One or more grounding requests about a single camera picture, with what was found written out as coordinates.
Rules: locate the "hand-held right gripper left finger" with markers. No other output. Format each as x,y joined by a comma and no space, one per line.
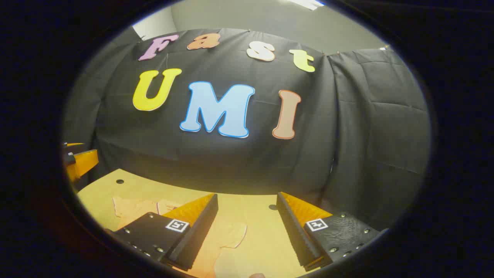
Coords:
198,227

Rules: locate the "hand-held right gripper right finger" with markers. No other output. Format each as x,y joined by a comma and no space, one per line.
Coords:
295,227

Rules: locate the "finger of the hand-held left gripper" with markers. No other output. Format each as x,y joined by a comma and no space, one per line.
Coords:
85,162

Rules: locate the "orange T-shirt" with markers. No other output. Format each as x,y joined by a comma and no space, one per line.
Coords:
225,235

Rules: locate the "black backdrop cloth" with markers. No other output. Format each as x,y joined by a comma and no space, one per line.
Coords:
231,162

